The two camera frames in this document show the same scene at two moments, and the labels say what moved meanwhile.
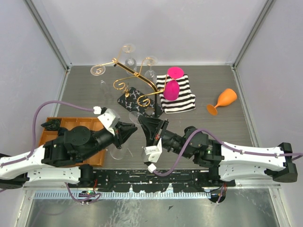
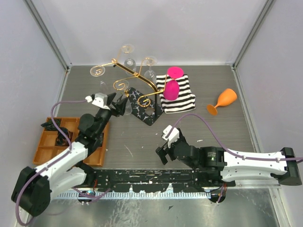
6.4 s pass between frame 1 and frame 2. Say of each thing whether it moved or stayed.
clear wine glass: stayed
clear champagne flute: stayed
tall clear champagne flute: moved
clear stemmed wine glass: stayed
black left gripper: moved
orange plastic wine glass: stayed
